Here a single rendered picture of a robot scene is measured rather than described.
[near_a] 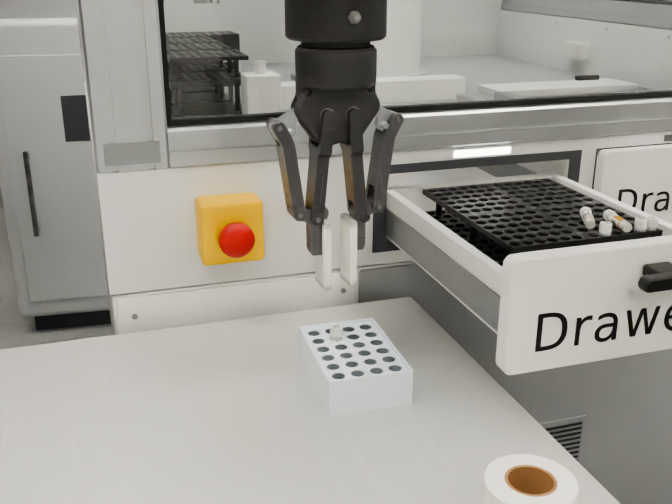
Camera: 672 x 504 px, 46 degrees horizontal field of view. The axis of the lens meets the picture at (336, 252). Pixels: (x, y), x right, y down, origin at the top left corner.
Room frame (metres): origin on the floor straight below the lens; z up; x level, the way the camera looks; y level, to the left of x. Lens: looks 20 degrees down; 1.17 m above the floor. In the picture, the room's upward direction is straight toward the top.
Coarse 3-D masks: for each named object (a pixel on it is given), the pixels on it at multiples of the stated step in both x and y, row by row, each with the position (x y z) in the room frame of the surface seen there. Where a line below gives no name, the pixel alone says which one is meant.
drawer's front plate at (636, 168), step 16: (608, 160) 1.03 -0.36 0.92; (624, 160) 1.03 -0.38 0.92; (640, 160) 1.04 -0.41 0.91; (656, 160) 1.05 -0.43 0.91; (608, 176) 1.03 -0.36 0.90; (624, 176) 1.03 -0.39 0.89; (640, 176) 1.04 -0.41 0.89; (656, 176) 1.05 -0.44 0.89; (608, 192) 1.03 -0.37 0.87; (624, 192) 1.04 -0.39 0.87; (640, 192) 1.04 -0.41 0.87; (656, 192) 1.05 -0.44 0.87; (640, 208) 1.04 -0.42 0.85
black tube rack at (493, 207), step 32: (448, 192) 0.93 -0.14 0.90; (480, 192) 0.93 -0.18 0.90; (512, 192) 0.94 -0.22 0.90; (544, 192) 0.93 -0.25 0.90; (576, 192) 0.93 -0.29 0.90; (448, 224) 0.90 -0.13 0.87; (480, 224) 0.81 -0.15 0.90; (512, 224) 0.81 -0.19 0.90; (544, 224) 0.81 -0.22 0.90; (576, 224) 0.81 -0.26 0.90
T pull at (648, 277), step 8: (648, 264) 0.66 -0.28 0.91; (656, 264) 0.66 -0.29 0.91; (664, 264) 0.66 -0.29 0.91; (648, 272) 0.65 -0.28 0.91; (656, 272) 0.65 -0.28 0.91; (664, 272) 0.64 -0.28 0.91; (640, 280) 0.63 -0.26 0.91; (648, 280) 0.62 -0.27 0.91; (656, 280) 0.63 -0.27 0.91; (664, 280) 0.63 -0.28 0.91; (640, 288) 0.63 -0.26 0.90; (648, 288) 0.62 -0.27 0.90; (656, 288) 0.63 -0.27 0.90; (664, 288) 0.63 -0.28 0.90
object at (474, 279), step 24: (408, 192) 0.98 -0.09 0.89; (408, 216) 0.89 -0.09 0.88; (408, 240) 0.88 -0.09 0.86; (432, 240) 0.82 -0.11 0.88; (456, 240) 0.77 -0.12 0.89; (432, 264) 0.82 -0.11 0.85; (456, 264) 0.76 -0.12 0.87; (480, 264) 0.72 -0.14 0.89; (456, 288) 0.76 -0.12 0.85; (480, 288) 0.71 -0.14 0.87; (480, 312) 0.71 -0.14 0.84
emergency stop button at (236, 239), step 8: (232, 224) 0.82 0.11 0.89; (240, 224) 0.83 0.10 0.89; (224, 232) 0.82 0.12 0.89; (232, 232) 0.82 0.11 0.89; (240, 232) 0.82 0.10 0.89; (248, 232) 0.83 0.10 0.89; (224, 240) 0.82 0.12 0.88; (232, 240) 0.82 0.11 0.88; (240, 240) 0.82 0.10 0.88; (248, 240) 0.82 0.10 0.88; (224, 248) 0.82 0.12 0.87; (232, 248) 0.82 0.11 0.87; (240, 248) 0.82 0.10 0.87; (248, 248) 0.82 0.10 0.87; (232, 256) 0.82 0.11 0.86; (240, 256) 0.82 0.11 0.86
